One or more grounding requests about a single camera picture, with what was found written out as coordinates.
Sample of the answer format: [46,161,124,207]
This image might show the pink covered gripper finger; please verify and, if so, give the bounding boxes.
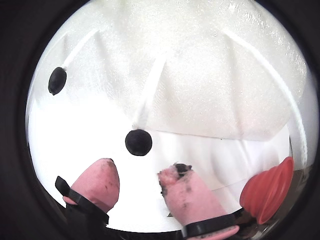
[54,157,121,228]
[157,162,241,240]

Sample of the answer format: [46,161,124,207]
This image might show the dark blueberry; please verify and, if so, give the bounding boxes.
[48,66,68,96]
[124,129,153,157]

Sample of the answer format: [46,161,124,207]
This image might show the red collapsible cup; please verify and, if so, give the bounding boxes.
[239,156,295,225]

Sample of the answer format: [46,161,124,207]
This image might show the white paper sheet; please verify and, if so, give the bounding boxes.
[152,129,292,218]

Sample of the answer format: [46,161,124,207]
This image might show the white foam board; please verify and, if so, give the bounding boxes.
[28,0,308,141]

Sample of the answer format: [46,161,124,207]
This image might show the white backdrop panel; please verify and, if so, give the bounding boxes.
[301,69,316,171]

